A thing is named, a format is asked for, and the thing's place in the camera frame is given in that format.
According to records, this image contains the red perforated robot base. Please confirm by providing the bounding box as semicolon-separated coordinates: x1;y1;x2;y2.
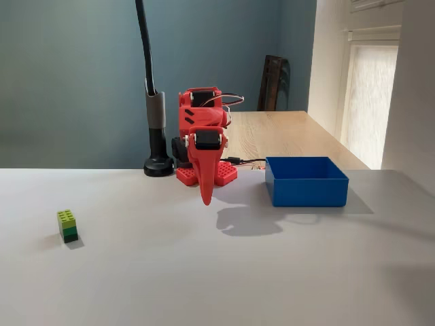
175;160;239;187

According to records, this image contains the blue square box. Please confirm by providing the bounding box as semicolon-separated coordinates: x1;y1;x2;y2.
264;156;350;208

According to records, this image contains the green toy brick block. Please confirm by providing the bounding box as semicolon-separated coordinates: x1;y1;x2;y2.
56;209;80;244

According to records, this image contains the black table clamp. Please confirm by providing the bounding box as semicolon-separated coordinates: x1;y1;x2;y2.
170;135;190;169

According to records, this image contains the black gooseneck stand grey sleeve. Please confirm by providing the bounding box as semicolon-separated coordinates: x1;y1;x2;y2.
135;0;177;177

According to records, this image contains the light wooden table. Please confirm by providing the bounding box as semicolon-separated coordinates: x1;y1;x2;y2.
222;110;371;170

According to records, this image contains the white window blind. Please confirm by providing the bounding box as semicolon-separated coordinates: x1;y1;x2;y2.
341;43;400;170

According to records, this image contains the black power cable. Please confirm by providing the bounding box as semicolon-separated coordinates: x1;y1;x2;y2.
220;156;268;168

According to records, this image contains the red white black servo wire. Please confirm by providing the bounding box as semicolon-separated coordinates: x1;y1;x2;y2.
203;94;245;118

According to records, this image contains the dark wooden frame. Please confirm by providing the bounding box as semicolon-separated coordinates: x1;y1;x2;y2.
256;54;292;112

